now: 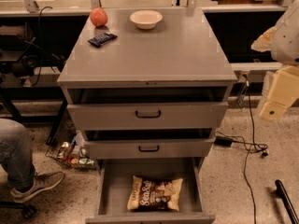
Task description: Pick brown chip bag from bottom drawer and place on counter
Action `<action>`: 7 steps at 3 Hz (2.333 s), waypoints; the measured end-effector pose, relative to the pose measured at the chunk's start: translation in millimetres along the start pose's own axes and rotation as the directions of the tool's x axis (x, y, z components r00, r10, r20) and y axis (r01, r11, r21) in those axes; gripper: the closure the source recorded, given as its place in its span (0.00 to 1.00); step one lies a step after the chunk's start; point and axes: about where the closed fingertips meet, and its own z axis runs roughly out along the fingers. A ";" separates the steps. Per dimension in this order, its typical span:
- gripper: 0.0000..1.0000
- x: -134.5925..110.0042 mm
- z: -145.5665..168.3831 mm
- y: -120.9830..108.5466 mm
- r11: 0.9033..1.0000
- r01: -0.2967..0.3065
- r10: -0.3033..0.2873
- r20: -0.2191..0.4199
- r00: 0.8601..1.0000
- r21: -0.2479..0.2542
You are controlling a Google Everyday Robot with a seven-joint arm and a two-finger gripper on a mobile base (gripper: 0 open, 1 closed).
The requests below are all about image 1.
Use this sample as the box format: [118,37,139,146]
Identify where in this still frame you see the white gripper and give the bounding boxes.
[251,27,299,121]

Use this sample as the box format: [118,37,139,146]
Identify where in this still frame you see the brown sea salt chip bag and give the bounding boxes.
[127,175,183,211]

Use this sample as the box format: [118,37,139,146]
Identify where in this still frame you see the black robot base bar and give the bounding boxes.
[275,180,299,224]

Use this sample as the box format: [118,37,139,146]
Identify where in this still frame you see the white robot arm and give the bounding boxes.
[251,0,299,120]

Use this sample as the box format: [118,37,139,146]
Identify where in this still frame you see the grey drawer cabinet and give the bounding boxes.
[57,7,238,171]

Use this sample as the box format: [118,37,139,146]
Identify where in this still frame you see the top grey drawer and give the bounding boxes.
[64,87,227,131]

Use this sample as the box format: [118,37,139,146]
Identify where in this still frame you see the grey drawer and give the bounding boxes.
[64,87,227,131]
[84,128,213,159]
[86,158,215,224]

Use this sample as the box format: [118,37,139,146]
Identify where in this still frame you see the middle grey drawer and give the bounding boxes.
[84,128,213,159]

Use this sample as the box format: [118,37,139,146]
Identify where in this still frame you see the bottom grey drawer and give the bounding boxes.
[86,158,215,224]

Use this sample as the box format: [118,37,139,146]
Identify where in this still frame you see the black power adapter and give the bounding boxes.
[214,136,233,147]

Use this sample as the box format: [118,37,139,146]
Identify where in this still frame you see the white bowl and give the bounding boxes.
[130,10,163,30]

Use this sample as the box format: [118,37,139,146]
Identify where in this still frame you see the dark blue snack bar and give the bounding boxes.
[88,33,117,48]

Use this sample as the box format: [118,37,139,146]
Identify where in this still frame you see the red apple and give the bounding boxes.
[90,7,107,27]

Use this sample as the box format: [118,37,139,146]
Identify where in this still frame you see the dark machine on left shelf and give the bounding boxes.
[0,23,65,77]

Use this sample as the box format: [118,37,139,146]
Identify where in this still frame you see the grey sneaker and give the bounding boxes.
[11,171,64,203]

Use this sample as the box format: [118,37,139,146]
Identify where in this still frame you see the person leg in jeans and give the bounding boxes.
[0,119,36,189]

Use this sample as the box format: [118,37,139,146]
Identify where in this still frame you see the black office chair base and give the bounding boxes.
[0,202,36,219]

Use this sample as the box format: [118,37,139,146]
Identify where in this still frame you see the black power cable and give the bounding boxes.
[214,73,269,224]

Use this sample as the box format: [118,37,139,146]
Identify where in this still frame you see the wire basket of snacks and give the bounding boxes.
[46,132,95,170]

